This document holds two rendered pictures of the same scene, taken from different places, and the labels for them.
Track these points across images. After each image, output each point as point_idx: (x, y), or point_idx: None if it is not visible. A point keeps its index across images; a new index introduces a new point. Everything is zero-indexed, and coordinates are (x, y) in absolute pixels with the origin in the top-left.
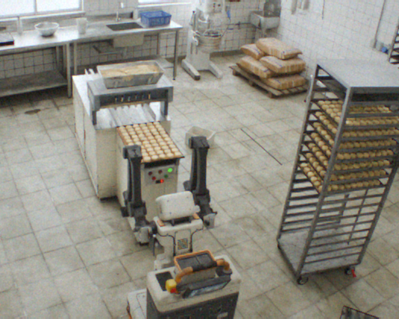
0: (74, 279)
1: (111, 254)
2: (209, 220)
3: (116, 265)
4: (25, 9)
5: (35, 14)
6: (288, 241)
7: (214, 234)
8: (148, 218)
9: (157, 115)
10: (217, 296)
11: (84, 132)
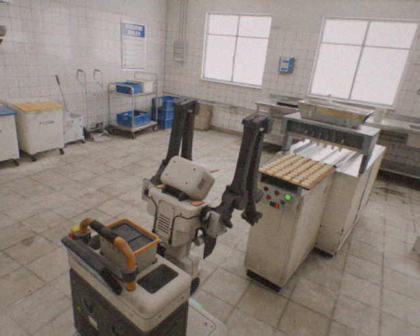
0: None
1: (217, 260)
2: (207, 219)
3: (207, 269)
4: (341, 94)
5: (347, 99)
6: None
7: (332, 330)
8: (258, 245)
9: (350, 170)
10: (117, 307)
11: None
